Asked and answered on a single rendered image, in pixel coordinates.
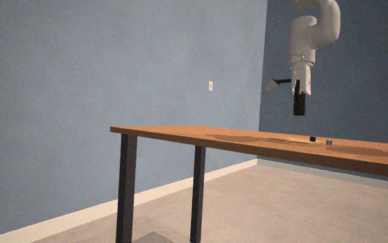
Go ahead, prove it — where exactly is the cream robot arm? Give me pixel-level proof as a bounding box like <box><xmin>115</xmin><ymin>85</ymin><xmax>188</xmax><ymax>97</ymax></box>
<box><xmin>264</xmin><ymin>0</ymin><xmax>340</xmax><ymax>93</ymax></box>

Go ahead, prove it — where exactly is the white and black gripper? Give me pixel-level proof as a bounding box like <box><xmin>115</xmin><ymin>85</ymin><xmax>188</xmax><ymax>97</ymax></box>
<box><xmin>289</xmin><ymin>63</ymin><xmax>313</xmax><ymax>115</ymax></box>

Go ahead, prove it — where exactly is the tan flat mat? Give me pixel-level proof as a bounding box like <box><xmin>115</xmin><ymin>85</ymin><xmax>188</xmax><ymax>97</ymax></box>
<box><xmin>268</xmin><ymin>137</ymin><xmax>326</xmax><ymax>145</ymax></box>

